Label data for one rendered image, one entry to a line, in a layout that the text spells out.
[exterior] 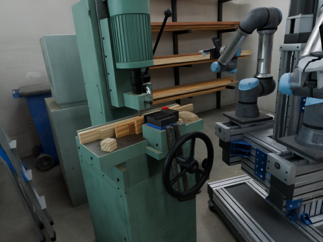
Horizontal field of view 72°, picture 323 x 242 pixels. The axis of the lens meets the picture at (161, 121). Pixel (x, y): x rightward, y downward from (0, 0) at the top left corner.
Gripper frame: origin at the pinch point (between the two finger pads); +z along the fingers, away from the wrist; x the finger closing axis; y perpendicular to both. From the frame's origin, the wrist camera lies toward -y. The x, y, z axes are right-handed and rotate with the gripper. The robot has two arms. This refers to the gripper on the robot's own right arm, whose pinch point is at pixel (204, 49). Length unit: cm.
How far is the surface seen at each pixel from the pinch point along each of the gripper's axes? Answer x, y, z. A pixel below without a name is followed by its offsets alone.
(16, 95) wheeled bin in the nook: -151, 13, 120
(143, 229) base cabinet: -109, 64, -70
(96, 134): -114, 16, -54
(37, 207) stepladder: -156, 72, 1
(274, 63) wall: 234, 67, 98
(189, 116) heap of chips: -67, 23, -61
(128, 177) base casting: -109, 33, -71
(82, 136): -120, 14, -55
